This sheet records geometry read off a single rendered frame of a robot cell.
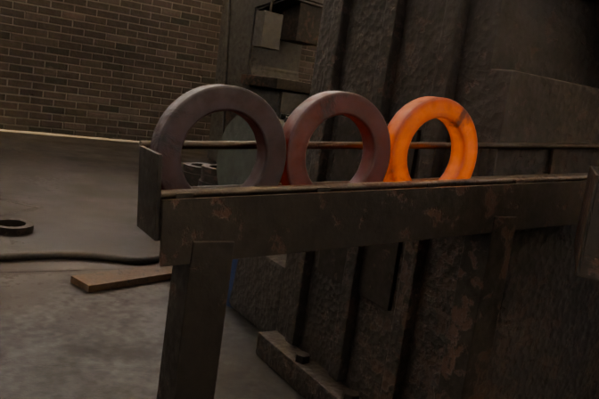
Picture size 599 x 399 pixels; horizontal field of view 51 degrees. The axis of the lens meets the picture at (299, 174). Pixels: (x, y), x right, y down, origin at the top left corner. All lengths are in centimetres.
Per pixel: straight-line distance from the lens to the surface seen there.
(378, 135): 96
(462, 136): 107
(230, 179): 237
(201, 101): 81
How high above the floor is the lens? 77
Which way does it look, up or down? 7 degrees down
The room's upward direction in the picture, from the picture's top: 8 degrees clockwise
